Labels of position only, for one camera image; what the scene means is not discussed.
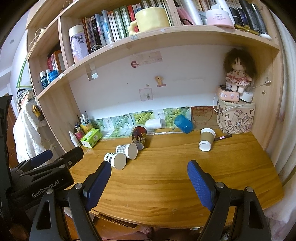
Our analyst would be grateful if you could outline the brown haired doll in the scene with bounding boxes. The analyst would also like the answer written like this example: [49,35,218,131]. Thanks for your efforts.
[222,48,258,93]

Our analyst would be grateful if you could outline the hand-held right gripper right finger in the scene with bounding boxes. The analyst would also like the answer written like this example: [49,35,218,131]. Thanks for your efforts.
[187,160,271,241]

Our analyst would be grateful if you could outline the checkered paper cup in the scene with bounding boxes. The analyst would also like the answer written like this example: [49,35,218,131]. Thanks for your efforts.
[116,143,138,160]

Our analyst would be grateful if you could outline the brown paper cup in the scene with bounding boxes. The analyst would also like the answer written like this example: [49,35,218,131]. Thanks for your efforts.
[199,128,216,152]

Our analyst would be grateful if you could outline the pink packet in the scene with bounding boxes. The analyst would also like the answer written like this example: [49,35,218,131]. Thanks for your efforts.
[176,6,197,26]

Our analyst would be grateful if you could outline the brown printed card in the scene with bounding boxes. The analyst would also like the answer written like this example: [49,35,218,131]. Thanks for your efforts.
[191,106,219,131]

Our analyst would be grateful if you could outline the green tissue box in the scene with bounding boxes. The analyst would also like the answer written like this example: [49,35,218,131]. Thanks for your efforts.
[80,128,103,148]

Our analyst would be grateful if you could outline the yellow mug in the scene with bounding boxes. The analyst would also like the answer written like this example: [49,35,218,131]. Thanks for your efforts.
[128,7,171,36]

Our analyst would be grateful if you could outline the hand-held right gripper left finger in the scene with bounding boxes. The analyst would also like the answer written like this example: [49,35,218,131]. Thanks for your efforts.
[29,161,112,241]

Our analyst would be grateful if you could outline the white cup with black print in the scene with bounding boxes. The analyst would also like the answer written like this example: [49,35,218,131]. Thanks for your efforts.
[104,152,127,171]

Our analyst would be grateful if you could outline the white paper cup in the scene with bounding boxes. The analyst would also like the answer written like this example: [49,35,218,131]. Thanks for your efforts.
[145,118,166,130]

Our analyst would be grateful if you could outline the clear wall hook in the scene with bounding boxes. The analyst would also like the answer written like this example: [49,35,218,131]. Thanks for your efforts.
[86,62,99,81]

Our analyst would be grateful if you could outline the pink jar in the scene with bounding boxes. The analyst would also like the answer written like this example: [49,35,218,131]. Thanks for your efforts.
[206,9,235,29]

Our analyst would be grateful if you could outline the dark bottle white cap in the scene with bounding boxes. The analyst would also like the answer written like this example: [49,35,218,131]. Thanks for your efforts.
[39,71,50,90]

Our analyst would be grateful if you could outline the grape print paper sheets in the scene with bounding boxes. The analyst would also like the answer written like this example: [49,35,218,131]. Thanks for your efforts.
[94,107,192,139]

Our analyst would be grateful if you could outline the black gold tube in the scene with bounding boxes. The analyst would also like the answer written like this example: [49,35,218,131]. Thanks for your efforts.
[234,24,260,36]

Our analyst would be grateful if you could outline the yellow wall sticker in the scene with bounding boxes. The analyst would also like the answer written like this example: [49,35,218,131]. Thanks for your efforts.
[154,75,167,88]

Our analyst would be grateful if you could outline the blue plastic cup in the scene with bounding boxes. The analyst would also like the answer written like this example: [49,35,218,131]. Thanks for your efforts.
[174,114,194,134]

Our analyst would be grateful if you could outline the dark printed cup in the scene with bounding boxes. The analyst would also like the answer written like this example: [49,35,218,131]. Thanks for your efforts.
[131,125,148,151]

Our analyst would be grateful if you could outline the white spray bottle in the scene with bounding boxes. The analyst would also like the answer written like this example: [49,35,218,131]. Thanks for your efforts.
[69,131,80,147]

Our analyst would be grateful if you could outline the white cable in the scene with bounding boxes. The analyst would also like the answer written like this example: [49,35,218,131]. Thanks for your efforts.
[251,78,272,89]

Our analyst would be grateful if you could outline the wooden shelf unit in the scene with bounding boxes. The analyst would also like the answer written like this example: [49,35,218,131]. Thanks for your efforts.
[25,0,285,163]

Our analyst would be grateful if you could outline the patterned fabric storage box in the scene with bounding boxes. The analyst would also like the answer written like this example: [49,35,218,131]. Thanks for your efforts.
[217,98,256,134]

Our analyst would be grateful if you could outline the white curtain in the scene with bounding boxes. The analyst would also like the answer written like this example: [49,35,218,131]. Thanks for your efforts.
[264,14,296,223]

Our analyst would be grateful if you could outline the white lace cloth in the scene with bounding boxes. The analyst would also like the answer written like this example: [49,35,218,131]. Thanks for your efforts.
[13,100,66,163]

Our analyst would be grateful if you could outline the purple printed tumbler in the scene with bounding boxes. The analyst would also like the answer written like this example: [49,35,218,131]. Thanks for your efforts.
[68,25,89,64]

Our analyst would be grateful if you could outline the row of red books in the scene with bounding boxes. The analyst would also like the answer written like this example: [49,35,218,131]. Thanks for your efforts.
[47,50,66,73]

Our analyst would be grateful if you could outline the pink case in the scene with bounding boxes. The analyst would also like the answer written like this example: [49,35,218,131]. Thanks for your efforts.
[217,86,241,102]

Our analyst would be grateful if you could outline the blue jar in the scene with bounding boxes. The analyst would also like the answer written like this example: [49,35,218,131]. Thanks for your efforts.
[46,69,60,82]

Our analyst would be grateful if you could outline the pink printed bottle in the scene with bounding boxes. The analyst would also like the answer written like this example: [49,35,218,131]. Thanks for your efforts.
[74,128,85,141]

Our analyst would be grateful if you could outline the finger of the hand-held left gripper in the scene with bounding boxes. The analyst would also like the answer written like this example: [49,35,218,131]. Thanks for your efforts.
[49,146,84,169]
[11,149,53,173]

